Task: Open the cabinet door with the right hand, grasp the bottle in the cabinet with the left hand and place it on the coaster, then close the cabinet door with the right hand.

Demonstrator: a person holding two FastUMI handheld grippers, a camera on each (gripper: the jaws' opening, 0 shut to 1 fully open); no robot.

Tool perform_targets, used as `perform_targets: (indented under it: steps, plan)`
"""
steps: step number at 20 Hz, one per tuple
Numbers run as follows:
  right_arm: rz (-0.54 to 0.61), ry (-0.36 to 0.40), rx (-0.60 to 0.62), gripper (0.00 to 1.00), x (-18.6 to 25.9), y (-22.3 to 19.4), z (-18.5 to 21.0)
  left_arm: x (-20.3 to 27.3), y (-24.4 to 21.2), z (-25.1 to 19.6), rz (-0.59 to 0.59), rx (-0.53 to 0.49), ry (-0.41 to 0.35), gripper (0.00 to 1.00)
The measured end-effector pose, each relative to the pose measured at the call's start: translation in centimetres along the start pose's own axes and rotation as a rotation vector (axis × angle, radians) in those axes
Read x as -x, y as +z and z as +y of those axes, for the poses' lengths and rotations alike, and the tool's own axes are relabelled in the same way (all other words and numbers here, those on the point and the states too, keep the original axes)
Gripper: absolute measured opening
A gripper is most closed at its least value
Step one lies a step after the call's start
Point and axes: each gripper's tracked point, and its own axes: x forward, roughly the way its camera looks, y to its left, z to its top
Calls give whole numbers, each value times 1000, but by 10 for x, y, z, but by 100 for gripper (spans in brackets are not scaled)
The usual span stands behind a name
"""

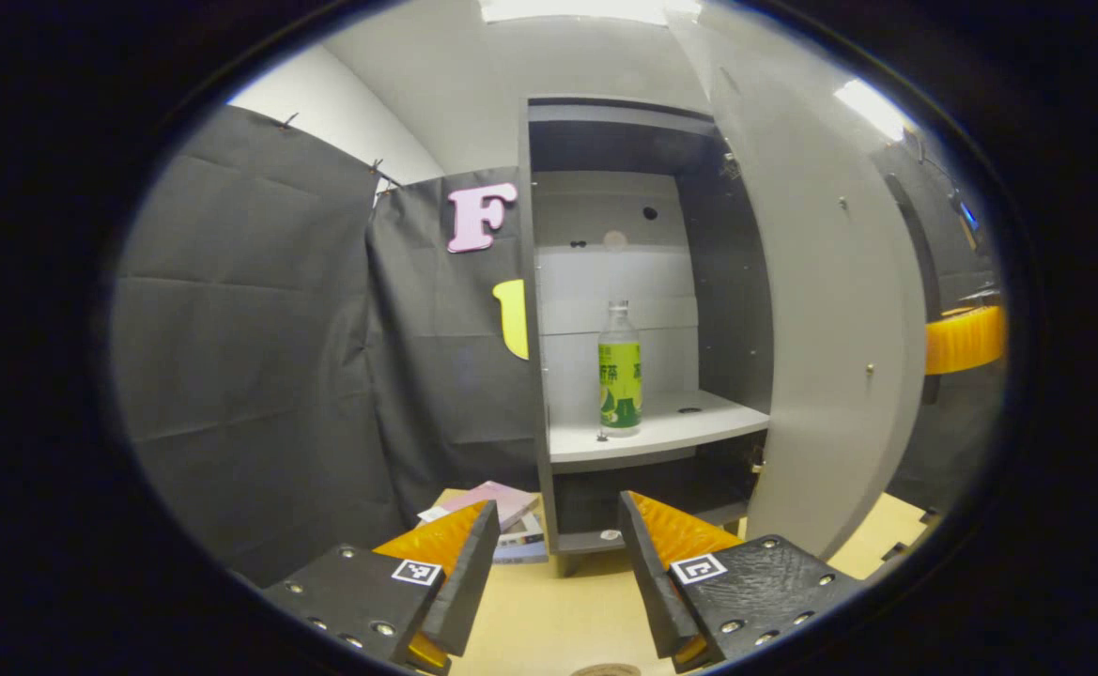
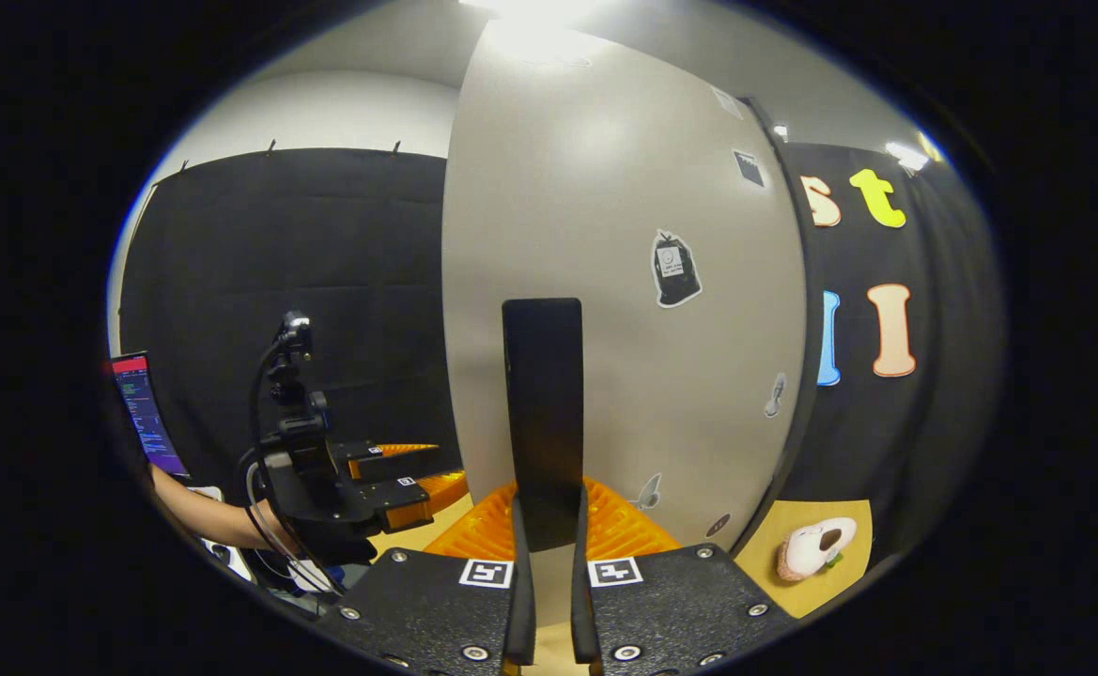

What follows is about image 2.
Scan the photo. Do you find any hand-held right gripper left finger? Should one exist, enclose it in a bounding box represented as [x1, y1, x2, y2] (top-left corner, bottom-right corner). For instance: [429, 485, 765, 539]
[318, 482, 538, 676]

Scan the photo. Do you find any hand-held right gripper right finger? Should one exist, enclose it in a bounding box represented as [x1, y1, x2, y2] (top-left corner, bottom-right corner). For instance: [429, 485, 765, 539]
[569, 479, 798, 676]

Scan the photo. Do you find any black door handle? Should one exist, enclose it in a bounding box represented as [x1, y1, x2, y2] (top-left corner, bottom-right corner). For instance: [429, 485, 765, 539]
[502, 299, 585, 553]

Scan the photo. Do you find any beige cabinet door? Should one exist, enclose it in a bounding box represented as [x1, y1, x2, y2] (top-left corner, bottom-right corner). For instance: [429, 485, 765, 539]
[441, 19, 808, 557]

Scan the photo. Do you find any dark grey cabinet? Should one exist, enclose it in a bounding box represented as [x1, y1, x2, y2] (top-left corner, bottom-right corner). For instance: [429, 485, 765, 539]
[732, 94, 827, 560]

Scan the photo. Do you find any white printed sheet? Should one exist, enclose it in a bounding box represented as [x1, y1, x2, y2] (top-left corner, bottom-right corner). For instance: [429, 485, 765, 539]
[187, 485, 256, 584]

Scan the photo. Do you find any laptop screen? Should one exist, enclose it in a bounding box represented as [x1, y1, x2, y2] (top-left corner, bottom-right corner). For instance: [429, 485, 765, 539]
[109, 352, 192, 480]

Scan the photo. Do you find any black backdrop cloth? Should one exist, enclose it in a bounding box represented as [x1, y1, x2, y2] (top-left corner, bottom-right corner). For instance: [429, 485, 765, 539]
[116, 146, 467, 503]
[781, 141, 1007, 564]

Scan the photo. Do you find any white plush toy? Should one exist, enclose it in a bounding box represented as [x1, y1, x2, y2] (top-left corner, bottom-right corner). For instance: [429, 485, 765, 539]
[776, 516, 858, 583]

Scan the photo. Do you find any white cable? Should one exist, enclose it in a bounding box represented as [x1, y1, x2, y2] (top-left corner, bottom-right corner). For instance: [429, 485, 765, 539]
[246, 460, 348, 594]

